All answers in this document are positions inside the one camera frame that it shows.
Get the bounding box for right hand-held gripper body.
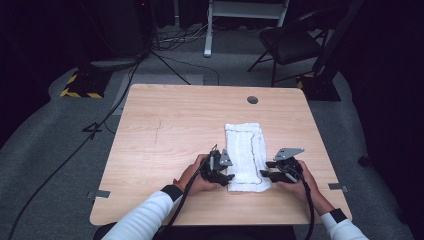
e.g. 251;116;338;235
273;147;305;184

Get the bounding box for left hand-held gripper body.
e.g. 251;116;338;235
199;144;234;183

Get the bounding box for white towel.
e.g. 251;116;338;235
224;122;273;193

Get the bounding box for person's left hand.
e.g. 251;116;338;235
173;154;223;195

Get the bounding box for person's right hand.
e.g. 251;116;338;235
276;160;321;205

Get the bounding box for grey tape piece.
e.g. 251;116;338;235
87;189;112;200
328;182;351;194

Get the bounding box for person's dark lap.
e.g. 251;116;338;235
93;222;298;240

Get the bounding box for small black floor object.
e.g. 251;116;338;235
357;153;371;168

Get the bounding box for black stand with slanted pole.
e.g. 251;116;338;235
296;0;365;102

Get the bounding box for black folding chair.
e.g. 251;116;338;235
247;8;335;88

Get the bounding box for black stand base hazard stripes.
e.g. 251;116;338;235
60;67;113;100

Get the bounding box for black equipment case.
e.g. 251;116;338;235
78;0;158;62

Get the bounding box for left hand-held gripper cable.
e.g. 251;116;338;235
162;156;215;240

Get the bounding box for hand-held gripper cable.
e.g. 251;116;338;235
286;168;316;240
162;156;215;240

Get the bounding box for right hand-held gripper cable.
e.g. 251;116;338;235
286;168;316;240

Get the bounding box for thin curved black cable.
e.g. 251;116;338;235
159;53;221;87

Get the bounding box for straight black floor cable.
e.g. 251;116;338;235
149;49;192;86

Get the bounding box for bundle of floor cables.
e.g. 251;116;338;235
152;21;219;52

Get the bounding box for long black floor cable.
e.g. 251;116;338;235
7;61;143;240

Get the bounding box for white desk frame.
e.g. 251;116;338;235
203;0;290;58

